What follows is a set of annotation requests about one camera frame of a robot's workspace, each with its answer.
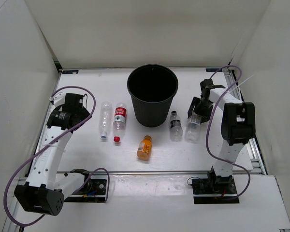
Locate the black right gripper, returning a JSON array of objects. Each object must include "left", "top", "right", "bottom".
[{"left": 188, "top": 97, "right": 214, "bottom": 124}]

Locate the clear bottle blue cap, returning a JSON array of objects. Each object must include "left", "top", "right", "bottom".
[{"left": 99, "top": 101, "right": 112, "bottom": 140}]

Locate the clear bottle white cap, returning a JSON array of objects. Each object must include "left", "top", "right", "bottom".
[{"left": 185, "top": 113, "right": 201, "bottom": 143}]

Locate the clear bottle black cap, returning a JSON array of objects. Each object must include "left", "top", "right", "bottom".
[{"left": 170, "top": 111, "right": 183, "bottom": 141}]

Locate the clear bottle red label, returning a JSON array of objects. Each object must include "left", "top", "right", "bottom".
[{"left": 113, "top": 102, "right": 127, "bottom": 143}]

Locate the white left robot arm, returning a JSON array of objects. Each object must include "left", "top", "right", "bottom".
[{"left": 14, "top": 92, "right": 92, "bottom": 216}]

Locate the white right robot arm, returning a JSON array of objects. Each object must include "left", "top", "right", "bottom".
[{"left": 188, "top": 79, "right": 256, "bottom": 193}]

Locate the black plastic waste bin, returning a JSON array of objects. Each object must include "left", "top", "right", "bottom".
[{"left": 127, "top": 64, "right": 178, "bottom": 128}]

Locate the white zip tie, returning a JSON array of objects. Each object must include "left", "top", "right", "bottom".
[{"left": 228, "top": 74, "right": 254, "bottom": 93}]

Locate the orange juice bottle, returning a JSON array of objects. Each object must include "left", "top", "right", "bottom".
[{"left": 137, "top": 135, "right": 152, "bottom": 161}]

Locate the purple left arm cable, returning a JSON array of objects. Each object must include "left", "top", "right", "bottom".
[{"left": 3, "top": 86, "right": 110, "bottom": 227}]

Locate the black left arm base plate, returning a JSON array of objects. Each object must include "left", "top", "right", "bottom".
[{"left": 64, "top": 178, "right": 108, "bottom": 203}]

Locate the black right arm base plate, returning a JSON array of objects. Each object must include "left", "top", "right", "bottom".
[{"left": 187, "top": 177, "right": 240, "bottom": 204}]

